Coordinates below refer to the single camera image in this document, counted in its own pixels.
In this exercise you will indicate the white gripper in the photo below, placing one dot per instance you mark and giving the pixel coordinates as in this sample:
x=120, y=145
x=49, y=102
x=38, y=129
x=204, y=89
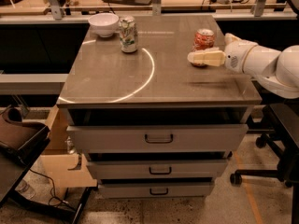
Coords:
x=235, y=56

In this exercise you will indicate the red coke can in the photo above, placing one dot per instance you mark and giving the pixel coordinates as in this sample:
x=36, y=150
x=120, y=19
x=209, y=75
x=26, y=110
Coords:
x=203, y=40

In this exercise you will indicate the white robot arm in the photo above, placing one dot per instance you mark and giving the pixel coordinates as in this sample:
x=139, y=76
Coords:
x=277, y=71

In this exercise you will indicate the green white soda can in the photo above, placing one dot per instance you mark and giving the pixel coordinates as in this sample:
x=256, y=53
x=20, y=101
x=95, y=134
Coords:
x=128, y=34

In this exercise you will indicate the top grey drawer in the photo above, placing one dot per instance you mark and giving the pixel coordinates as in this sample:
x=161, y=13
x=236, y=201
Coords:
x=157, y=139

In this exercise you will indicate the grey drawer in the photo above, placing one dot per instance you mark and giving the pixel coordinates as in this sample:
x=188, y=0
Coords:
x=155, y=190
x=156, y=169
x=157, y=139

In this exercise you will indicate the grey drawer cabinet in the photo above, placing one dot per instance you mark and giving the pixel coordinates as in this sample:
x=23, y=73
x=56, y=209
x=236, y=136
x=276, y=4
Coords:
x=154, y=86

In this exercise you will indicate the black office chair base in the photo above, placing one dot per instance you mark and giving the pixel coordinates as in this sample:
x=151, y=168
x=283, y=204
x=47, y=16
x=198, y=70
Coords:
x=268, y=166

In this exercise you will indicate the white bowl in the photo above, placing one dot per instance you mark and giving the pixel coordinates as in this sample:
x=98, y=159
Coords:
x=104, y=24

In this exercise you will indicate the middle grey drawer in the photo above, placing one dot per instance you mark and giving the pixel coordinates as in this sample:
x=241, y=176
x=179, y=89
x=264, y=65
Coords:
x=156, y=169

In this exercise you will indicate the bottom grey drawer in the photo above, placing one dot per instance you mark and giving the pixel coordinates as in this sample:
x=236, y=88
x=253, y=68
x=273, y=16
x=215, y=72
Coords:
x=155, y=190

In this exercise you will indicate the brown cardboard box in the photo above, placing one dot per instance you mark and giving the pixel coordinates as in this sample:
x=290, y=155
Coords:
x=67, y=170

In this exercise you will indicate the dark brown tray left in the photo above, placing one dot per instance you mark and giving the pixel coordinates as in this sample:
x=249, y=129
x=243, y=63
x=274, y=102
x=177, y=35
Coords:
x=19, y=140

